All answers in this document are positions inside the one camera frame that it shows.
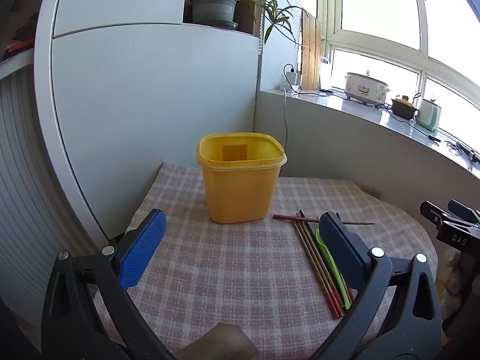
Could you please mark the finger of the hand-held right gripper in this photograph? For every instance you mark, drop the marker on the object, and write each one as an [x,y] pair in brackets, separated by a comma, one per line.
[465,212]
[433,213]

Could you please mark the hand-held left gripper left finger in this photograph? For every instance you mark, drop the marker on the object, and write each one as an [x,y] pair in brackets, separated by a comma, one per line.
[144,247]

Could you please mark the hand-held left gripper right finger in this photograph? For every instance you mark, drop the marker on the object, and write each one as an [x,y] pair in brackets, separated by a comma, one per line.
[337,247]

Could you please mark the brown wooden chopstick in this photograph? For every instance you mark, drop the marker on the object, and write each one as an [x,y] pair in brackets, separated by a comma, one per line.
[349,293]
[321,266]
[315,266]

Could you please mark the green plastic spoon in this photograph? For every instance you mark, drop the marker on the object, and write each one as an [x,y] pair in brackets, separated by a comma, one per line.
[337,285]

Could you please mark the yellow plastic container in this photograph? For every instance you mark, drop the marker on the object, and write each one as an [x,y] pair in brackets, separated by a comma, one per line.
[240,187]

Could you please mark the person's right hand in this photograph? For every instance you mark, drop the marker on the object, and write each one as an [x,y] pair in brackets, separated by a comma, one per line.
[453,273]

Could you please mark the pink plaid cloth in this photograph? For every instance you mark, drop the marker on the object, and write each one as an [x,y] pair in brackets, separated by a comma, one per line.
[225,270]

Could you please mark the light green kettle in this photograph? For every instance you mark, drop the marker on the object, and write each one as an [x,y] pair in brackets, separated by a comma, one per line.
[429,116]

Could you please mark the brown pot with yellow lid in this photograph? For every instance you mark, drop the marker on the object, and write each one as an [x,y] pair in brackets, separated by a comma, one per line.
[404,109]

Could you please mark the brown cardboard piece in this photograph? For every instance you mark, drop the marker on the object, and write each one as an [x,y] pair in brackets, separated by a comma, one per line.
[221,341]

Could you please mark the white windowsill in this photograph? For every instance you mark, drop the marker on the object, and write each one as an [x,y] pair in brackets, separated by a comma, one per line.
[356,112]

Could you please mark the white slatted panel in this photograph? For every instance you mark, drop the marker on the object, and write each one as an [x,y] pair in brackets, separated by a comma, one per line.
[26,195]

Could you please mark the white floral slow cooker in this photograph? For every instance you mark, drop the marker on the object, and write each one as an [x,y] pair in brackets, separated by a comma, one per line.
[365,88]

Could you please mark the small black object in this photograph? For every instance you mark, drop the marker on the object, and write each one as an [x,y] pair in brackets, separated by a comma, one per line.
[326,91]

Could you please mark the white cabinet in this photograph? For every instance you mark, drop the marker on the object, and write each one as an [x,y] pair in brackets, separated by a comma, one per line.
[150,82]

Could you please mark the white power strip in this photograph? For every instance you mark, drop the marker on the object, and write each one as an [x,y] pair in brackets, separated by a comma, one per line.
[288,87]

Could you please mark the white charger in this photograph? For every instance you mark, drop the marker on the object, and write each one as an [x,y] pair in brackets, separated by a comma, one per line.
[291,78]

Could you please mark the wooden board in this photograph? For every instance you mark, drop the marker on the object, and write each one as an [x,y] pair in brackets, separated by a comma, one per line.
[311,52]

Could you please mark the green potted spider plant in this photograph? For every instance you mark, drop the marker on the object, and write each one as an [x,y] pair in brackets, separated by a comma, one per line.
[213,7]

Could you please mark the white window frame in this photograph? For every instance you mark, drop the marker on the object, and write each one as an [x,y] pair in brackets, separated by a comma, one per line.
[422,15]

